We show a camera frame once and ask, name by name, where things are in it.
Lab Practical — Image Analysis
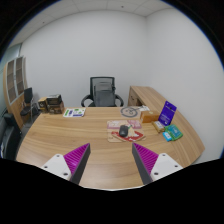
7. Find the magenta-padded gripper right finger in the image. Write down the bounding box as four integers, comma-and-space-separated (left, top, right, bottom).
131, 142, 184, 185

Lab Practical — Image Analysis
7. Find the black leather armchair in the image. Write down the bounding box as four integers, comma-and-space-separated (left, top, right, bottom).
0, 113, 23, 161

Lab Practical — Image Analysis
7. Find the wooden shelf unit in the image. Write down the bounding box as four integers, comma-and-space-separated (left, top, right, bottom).
2, 55, 28, 129

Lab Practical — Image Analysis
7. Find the black box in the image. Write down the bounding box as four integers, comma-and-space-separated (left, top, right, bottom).
45, 94, 63, 106

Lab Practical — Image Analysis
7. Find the black mesh office chair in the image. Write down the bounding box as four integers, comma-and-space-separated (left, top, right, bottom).
80, 76, 125, 108

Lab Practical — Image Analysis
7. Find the black computer mouse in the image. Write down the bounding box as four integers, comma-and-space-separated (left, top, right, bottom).
118, 124, 130, 138

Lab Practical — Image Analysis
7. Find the yellow small box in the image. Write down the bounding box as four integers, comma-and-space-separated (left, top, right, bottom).
151, 120, 166, 134

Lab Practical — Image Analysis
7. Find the black visitor chair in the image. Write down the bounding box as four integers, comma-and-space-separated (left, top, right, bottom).
19, 87, 40, 118

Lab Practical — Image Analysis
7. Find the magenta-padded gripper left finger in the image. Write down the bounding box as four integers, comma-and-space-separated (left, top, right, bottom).
41, 142, 92, 185

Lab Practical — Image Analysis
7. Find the wooden side desk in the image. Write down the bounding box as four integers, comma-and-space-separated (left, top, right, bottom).
127, 85, 168, 111

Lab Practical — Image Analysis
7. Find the grey backpack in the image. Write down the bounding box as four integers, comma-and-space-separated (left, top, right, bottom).
93, 81, 117, 108

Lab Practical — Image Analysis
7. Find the beige and red printed mouse pad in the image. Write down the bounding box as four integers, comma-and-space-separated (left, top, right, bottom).
106, 119, 147, 144

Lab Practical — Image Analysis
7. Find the orange cardboard box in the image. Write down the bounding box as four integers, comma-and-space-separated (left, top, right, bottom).
139, 110, 161, 124

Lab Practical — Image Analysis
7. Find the large brown cardboard box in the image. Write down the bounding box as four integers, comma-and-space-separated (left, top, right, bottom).
48, 101, 65, 115

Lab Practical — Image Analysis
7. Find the purple card package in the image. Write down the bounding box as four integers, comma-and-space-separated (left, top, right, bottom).
157, 100, 178, 127

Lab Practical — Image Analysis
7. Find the green small box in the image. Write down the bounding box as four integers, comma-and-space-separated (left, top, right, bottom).
165, 124, 184, 140

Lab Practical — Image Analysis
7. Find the blue small box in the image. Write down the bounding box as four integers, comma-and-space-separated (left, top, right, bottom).
162, 131, 173, 143

